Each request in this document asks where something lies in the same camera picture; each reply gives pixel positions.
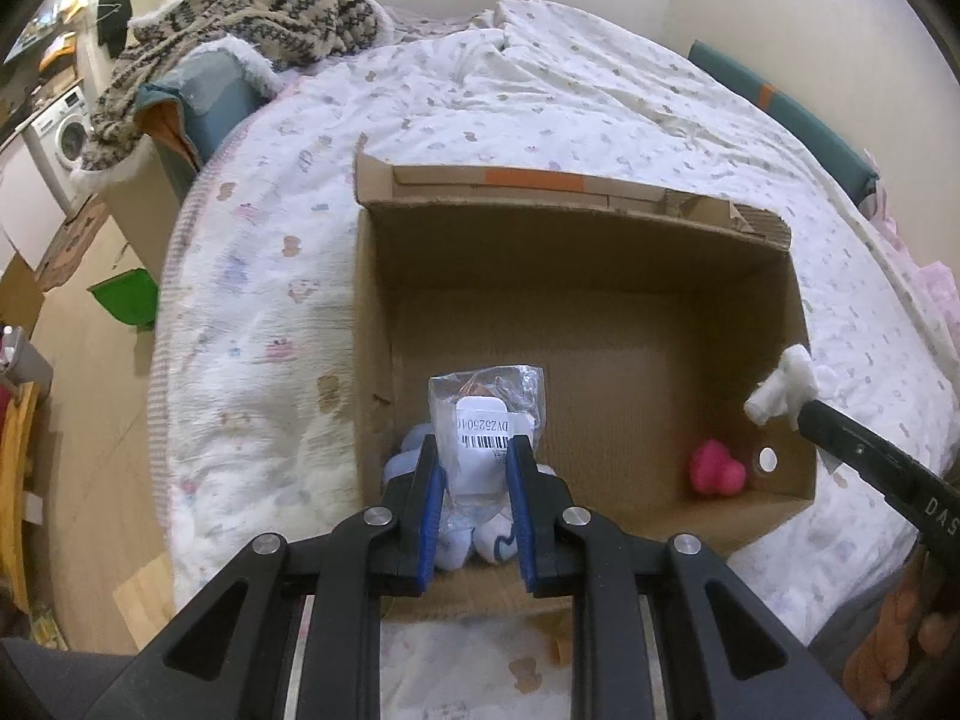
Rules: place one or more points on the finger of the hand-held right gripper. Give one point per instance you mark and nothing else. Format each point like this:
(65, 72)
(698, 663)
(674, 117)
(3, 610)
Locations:
(885, 465)

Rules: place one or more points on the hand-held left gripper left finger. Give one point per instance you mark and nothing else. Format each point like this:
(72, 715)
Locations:
(430, 517)

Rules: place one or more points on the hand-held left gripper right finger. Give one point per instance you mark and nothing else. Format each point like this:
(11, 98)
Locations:
(520, 521)

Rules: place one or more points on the blue plush toy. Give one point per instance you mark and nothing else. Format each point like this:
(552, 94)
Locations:
(487, 405)

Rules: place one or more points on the white plush toy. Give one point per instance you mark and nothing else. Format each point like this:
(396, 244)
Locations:
(786, 386)

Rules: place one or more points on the pink plush toy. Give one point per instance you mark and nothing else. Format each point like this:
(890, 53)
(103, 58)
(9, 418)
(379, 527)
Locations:
(716, 471)

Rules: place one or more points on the cardboard box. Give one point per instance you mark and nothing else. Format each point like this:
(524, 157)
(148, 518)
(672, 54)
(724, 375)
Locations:
(600, 315)

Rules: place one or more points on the person's right hand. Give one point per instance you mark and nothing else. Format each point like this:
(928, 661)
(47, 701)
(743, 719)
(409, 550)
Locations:
(900, 637)

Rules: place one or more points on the pink cloth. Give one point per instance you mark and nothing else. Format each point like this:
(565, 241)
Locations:
(937, 292)

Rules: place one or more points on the teal headboard pad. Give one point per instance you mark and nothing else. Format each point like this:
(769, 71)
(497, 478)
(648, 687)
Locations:
(787, 116)

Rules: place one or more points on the green dustpan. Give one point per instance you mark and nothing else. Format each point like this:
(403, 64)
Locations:
(127, 300)

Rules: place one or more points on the yellow wooden chair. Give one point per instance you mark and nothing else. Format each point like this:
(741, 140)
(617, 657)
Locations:
(19, 480)

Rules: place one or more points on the white printed quilt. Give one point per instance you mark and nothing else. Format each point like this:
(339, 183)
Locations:
(525, 90)

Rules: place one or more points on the grey bin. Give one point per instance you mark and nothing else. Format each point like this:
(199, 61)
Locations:
(26, 364)

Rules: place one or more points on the brown floor mat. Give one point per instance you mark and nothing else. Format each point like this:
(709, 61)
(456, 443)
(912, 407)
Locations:
(71, 244)

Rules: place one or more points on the blue-grey cushion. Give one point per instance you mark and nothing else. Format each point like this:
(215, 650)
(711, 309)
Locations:
(217, 99)

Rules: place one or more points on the white cabinet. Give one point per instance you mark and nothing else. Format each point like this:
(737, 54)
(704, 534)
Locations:
(30, 202)

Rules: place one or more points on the white washing machine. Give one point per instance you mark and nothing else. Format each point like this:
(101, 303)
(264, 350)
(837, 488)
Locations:
(66, 136)

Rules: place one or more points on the brown patterned knit blanket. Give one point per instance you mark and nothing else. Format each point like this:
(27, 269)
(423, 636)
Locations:
(270, 0)

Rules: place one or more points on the black hanging garment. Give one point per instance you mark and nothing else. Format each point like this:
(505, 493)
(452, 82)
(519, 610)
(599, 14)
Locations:
(114, 22)

